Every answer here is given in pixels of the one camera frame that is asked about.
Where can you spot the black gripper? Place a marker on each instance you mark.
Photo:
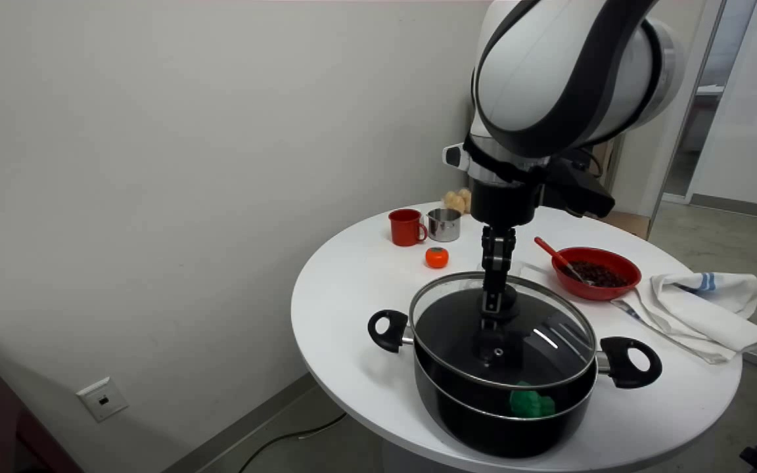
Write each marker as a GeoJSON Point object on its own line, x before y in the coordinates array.
{"type": "Point", "coordinates": [505, 202]}

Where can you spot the glass lid black knob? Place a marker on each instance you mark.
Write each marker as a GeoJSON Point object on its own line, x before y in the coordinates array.
{"type": "Point", "coordinates": [459, 332]}

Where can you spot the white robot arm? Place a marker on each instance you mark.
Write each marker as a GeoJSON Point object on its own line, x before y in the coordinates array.
{"type": "Point", "coordinates": [554, 68]}

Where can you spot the black cooking pot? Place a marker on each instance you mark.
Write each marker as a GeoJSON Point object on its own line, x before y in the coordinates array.
{"type": "Point", "coordinates": [485, 428]}

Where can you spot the orange toy tomato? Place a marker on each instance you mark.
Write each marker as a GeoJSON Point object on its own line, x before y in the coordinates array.
{"type": "Point", "coordinates": [438, 258]}

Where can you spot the stainless steel cup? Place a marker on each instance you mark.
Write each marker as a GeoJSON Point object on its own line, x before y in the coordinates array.
{"type": "Point", "coordinates": [446, 226]}

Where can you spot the tan crumpled object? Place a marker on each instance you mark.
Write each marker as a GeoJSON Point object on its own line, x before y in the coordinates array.
{"type": "Point", "coordinates": [454, 202]}

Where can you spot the red mug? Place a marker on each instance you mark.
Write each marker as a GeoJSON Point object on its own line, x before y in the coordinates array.
{"type": "Point", "coordinates": [407, 226]}

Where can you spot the red bowl of beans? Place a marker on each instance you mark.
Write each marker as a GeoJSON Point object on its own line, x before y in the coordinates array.
{"type": "Point", "coordinates": [610, 265]}

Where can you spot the green toy vegetable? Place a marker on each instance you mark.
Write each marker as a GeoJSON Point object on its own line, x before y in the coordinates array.
{"type": "Point", "coordinates": [531, 403]}

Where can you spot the white cloth blue stripes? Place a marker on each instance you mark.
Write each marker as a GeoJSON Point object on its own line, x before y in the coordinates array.
{"type": "Point", "coordinates": [710, 311]}

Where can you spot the white desk dark red sides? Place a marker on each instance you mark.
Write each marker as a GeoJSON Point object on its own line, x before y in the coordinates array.
{"type": "Point", "coordinates": [2, 428]}

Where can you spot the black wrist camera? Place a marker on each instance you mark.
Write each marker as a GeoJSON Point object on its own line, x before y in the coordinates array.
{"type": "Point", "coordinates": [579, 193]}

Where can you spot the white wall outlet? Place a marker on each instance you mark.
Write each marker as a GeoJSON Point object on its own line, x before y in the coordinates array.
{"type": "Point", "coordinates": [104, 399]}

